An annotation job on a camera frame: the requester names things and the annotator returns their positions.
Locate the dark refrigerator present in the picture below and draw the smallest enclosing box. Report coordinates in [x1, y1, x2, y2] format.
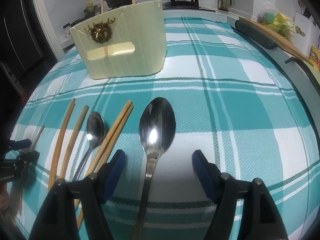
[0, 0, 58, 98]

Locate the green board with black rim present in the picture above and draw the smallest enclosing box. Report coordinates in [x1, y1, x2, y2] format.
[284, 57, 320, 93]

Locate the large steel spoon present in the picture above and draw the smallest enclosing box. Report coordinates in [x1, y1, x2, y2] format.
[130, 97, 176, 240]

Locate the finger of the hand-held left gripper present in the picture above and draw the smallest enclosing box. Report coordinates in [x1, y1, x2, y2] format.
[16, 151, 40, 167]
[7, 139, 32, 151]

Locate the black gas stove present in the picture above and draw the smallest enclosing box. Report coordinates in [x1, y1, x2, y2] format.
[162, 0, 216, 12]

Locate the small steel spoon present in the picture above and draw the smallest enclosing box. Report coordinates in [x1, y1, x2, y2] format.
[72, 111, 106, 182]

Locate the black clay pot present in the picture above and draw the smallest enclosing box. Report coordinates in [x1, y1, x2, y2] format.
[103, 0, 133, 8]

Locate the glass jug with dark lid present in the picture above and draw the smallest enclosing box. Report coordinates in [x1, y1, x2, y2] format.
[218, 0, 232, 12]

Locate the yellow printed packet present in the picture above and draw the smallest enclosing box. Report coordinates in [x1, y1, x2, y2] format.
[309, 44, 320, 70]

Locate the wooden chopstick pair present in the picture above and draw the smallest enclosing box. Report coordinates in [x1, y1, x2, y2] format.
[75, 104, 134, 230]

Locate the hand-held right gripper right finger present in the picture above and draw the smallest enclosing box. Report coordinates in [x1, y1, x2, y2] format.
[191, 149, 290, 240]

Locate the bag of produce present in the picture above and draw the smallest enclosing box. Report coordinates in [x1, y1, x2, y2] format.
[257, 5, 295, 40]

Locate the cream utensil holder box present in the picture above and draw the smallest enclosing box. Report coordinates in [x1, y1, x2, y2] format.
[69, 0, 167, 80]

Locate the wooden cutting board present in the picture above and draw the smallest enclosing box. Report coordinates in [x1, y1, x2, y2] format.
[239, 17, 310, 63]

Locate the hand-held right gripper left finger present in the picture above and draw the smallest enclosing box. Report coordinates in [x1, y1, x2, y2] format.
[29, 149, 126, 240]

